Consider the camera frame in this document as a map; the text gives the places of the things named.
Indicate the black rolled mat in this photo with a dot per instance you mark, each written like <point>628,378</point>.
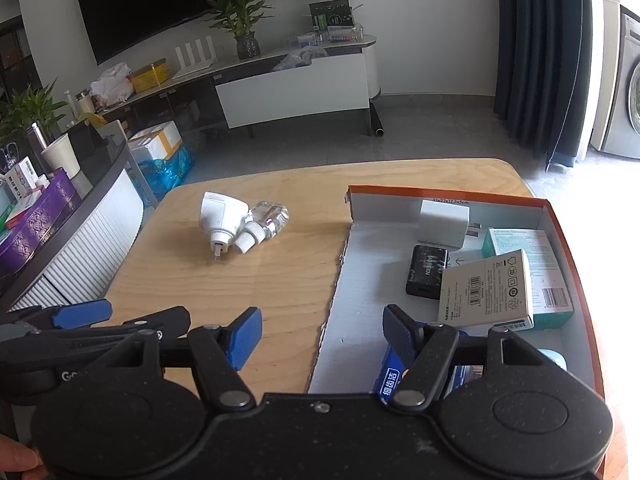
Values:
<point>377,122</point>

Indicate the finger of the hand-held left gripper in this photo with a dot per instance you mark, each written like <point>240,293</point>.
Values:
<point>82,312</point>
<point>165,321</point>

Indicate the black glossy stand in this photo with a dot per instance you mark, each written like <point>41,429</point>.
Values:
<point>85,140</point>

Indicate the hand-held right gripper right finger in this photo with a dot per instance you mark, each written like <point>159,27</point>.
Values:
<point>397,330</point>

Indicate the white cardboard box orange rim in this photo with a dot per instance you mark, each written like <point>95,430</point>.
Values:
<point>370,280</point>

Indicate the curved ribbed white side cabinet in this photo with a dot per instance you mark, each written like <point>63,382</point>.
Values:
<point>90,240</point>

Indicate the green leafy houseplant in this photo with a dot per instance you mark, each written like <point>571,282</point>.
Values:
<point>30,107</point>

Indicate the grey white adapter package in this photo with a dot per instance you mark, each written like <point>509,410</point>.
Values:
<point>485,290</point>

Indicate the person's left hand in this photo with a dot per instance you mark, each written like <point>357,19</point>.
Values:
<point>15,460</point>

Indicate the white cup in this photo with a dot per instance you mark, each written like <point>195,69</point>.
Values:
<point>61,157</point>

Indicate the white washing machine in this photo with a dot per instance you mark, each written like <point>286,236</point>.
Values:
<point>620,85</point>

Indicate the black rectangular box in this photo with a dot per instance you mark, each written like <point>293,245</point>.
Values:
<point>425,270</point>

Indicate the green and black carton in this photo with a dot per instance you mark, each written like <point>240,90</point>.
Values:
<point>331,15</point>

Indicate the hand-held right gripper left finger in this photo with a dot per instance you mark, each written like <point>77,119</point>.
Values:
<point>247,337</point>

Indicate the white orange cardboard carton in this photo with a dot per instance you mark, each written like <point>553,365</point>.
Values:
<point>155,142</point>

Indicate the clear liquid refill bottle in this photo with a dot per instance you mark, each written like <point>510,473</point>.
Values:
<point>270,217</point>

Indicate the white television cabinet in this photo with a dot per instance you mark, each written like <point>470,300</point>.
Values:
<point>300,90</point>

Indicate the small white medicine box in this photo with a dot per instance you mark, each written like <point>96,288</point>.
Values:
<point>21,175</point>

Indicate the blue dental floss box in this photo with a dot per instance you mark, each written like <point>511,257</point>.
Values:
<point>392,380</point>

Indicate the blue plastic bag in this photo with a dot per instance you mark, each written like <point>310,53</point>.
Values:
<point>165,175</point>

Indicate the plain white plug-in heater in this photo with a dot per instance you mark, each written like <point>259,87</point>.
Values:
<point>220,215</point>

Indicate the potted bamboo plant dark vase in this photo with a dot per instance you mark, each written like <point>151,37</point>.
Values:
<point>240,10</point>

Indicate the clear plastic organizer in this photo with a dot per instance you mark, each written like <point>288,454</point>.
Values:
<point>325,37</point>

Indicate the purple patterned gift box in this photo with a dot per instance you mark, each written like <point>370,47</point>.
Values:
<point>40,220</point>

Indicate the yellow tin box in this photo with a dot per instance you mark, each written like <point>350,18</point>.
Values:
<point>150,76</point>

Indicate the white router with antennas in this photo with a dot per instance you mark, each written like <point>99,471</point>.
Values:
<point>195,62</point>

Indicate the teal white small carton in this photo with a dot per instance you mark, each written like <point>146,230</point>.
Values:
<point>520,247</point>

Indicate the white cube charger plug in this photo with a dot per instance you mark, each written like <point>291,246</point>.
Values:
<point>442,222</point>

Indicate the grey plastic bag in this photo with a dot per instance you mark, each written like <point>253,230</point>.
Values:
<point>300,59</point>

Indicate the steel thermos bottle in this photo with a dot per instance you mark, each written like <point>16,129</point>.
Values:
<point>37,140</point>

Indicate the white plastic bag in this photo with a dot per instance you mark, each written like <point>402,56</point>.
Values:
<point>111,84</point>

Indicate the dark blue curtain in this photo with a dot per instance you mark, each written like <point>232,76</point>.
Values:
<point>540,60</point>

